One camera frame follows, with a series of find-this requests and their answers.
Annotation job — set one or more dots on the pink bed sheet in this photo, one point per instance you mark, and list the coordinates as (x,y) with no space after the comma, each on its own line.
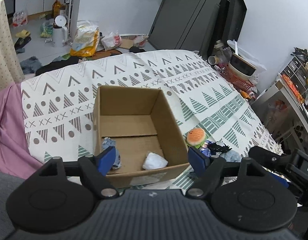
(15,158)

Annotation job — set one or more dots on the black monitor panel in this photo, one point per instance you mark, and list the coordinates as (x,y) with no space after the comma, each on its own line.
(226,23)

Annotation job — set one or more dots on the white crumpled cloth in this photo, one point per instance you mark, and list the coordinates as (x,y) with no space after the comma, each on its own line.
(154,161)

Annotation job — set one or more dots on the blue snack packet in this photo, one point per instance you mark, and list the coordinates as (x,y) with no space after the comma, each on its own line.
(205,150)

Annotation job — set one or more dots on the dotted cream tablecloth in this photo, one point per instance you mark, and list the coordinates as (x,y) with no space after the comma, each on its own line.
(10,69)

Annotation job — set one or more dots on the black lace fabric piece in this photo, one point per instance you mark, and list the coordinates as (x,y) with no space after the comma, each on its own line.
(218,148)

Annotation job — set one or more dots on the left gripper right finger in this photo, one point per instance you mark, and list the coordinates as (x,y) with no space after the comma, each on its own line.
(243,195)

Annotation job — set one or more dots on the yellow pet food bag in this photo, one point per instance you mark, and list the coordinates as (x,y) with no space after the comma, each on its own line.
(86,39)

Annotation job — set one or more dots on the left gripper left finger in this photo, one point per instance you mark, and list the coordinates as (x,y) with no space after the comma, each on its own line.
(59,195)

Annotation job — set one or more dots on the patterned white blanket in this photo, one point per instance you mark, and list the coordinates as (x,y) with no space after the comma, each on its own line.
(58,105)

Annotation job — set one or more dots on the burger plush toy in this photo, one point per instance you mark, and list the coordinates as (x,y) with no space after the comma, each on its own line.
(196,137)

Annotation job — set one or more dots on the grey drawer organizer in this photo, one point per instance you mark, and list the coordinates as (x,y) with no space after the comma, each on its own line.
(298,75)

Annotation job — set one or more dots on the white kettle jug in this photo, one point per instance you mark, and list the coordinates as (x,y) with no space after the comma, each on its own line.
(60,32)

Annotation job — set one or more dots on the white desk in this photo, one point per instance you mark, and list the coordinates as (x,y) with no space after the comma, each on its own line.
(281,91)

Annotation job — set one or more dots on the blue grey cloth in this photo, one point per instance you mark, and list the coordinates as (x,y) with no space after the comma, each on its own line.
(231,156)

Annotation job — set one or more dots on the brown cardboard box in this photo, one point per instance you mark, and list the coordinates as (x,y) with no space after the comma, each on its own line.
(140,120)

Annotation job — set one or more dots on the grey blue plush toy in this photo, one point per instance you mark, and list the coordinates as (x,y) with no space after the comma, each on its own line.
(111,160)

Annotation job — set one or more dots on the white red plastic bag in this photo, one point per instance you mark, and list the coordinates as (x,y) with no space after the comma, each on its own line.
(111,41)

